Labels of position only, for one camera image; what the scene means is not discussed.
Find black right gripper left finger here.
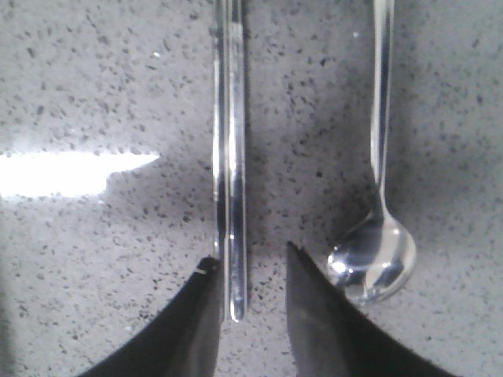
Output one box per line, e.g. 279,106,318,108
82,257,222,376

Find silver metal spoon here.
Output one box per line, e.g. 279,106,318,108
327,1,417,306

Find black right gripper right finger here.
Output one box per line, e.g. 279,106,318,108
286,242,449,376

